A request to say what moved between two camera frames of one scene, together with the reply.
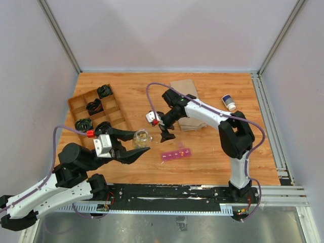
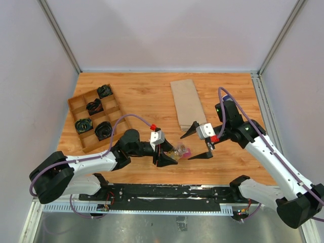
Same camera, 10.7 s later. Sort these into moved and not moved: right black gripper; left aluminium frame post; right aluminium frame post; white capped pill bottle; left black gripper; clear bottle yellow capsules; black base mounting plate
Moved: clear bottle yellow capsules; left black gripper; right black gripper
Not moved: left aluminium frame post; black base mounting plate; right aluminium frame post; white capped pill bottle
